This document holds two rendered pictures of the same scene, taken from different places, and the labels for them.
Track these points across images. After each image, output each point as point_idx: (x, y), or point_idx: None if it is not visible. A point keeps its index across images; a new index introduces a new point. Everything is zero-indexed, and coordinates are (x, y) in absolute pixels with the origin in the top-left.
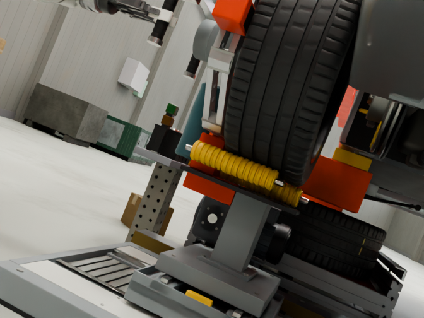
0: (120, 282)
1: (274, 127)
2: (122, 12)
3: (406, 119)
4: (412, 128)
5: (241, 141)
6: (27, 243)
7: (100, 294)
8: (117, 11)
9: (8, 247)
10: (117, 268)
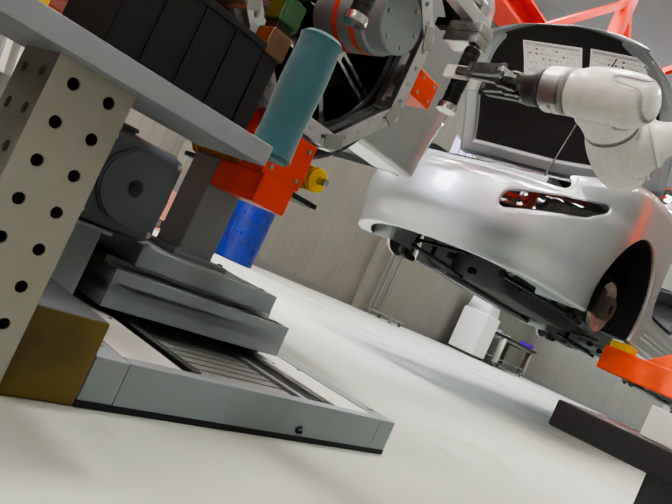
0: (234, 370)
1: None
2: (511, 89)
3: None
4: None
5: None
6: (323, 498)
7: (292, 372)
8: (520, 85)
9: (359, 497)
10: (214, 374)
